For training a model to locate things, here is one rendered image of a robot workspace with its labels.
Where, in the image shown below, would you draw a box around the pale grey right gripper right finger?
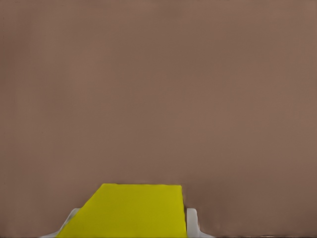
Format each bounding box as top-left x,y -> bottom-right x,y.
186,208 -> 218,238

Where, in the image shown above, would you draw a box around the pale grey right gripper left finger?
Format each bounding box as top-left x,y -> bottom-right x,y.
39,208 -> 81,238

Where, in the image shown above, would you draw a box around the yellow square block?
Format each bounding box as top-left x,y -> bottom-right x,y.
54,183 -> 187,238

